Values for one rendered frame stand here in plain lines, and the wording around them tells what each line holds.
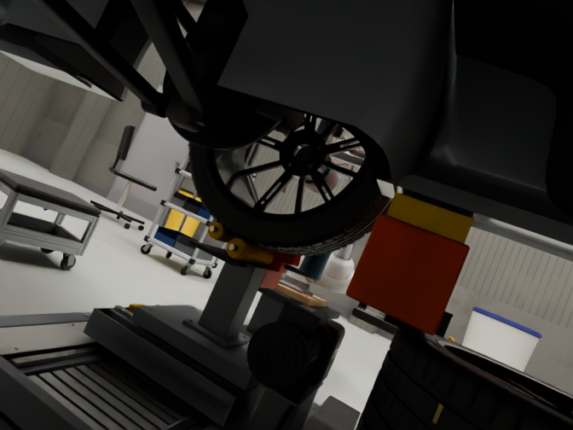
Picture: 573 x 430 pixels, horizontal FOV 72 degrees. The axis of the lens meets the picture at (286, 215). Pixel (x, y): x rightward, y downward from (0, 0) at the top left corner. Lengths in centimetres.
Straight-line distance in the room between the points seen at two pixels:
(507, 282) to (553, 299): 44
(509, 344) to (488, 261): 124
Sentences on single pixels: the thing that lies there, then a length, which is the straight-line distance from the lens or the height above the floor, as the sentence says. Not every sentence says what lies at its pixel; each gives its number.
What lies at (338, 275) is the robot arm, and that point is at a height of 51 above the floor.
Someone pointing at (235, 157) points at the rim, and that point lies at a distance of 138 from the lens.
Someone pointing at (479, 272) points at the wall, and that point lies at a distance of 498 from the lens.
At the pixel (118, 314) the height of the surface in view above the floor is 17.
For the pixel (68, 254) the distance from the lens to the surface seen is 220.
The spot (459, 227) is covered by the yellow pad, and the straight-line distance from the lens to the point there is 74.
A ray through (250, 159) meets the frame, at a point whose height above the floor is 79.
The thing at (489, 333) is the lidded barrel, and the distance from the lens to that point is 405.
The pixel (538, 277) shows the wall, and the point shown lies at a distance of 504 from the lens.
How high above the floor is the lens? 56
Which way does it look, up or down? 4 degrees up
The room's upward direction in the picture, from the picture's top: 24 degrees clockwise
